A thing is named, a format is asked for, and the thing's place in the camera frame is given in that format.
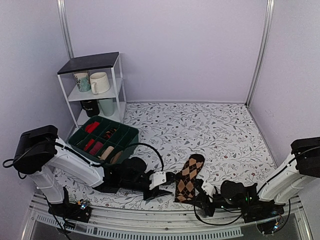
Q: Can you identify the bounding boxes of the dark patterned rolled sock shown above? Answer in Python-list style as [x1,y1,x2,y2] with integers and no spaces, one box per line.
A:
[102,128,117,140]

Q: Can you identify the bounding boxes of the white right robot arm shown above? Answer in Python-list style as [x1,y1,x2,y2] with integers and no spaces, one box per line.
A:
[193,137,320,223]

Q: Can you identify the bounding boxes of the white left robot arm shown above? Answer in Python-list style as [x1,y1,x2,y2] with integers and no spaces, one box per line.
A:
[12,125,176,217]

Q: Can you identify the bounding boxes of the brown argyle sock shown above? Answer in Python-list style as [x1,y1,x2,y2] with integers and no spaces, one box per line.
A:
[174,154,205,203]

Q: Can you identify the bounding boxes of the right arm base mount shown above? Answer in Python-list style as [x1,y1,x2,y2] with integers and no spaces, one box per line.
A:
[241,200,289,236]

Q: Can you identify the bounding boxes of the right aluminium corner post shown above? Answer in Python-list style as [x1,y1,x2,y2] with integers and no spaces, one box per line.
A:
[245,0,275,108]

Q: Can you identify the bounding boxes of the beige rolled sock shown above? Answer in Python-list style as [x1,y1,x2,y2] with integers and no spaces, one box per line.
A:
[98,146,114,161]

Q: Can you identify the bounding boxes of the cream white mug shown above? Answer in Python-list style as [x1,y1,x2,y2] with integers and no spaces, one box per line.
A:
[89,72,110,95]

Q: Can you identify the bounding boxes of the black mug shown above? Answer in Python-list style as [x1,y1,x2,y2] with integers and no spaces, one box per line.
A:
[80,99,100,118]

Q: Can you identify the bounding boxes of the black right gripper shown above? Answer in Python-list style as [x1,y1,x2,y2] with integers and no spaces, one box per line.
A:
[190,192,244,217]

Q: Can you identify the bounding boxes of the red sock in box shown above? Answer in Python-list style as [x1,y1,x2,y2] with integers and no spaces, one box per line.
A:
[83,138,95,151]

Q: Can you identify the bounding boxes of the teal floral mug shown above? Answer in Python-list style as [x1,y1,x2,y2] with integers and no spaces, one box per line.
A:
[73,71,91,93]

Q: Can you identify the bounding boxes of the tan rolled sock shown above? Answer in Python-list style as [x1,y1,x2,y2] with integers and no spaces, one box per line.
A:
[110,151,123,165]

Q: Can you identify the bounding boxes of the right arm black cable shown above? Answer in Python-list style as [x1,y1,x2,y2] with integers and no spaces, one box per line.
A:
[193,159,292,226]

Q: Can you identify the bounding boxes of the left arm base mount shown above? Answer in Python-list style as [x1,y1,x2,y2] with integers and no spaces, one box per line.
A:
[48,187,92,223]

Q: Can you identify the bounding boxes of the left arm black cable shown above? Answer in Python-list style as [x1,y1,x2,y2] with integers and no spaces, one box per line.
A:
[2,136,165,180]

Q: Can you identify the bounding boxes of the aluminium front rail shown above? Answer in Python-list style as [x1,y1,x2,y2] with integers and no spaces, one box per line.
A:
[21,193,313,240]

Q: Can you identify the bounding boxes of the red rolled sock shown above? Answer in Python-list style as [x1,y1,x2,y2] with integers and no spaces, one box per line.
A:
[84,121,100,133]

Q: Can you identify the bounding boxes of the white shelf with black top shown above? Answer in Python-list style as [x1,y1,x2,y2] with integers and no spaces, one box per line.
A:
[57,52,127,129]

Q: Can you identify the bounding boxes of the floral patterned table mat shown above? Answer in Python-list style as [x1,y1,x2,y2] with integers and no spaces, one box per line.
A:
[54,103,276,211]

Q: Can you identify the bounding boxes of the left aluminium corner post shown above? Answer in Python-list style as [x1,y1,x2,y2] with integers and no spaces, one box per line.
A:
[56,0,74,59]

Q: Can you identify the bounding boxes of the pale green cup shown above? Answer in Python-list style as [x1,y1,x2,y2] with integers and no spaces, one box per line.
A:
[98,98,115,117]

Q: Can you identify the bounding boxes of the green compartment organizer box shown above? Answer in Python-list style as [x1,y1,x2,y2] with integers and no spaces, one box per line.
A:
[68,116,139,164]

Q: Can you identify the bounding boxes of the maroon rolled sock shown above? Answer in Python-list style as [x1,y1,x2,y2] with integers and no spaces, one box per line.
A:
[89,141,104,156]

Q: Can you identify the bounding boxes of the aluminium corner post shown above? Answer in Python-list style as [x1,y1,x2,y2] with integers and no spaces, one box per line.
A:
[56,0,74,59]
[245,0,275,108]

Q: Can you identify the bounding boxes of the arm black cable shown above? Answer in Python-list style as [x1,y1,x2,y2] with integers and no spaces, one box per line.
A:
[2,136,165,180]
[193,159,292,226]

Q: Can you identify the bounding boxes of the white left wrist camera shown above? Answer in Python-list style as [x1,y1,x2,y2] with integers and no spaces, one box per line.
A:
[149,171,167,190]

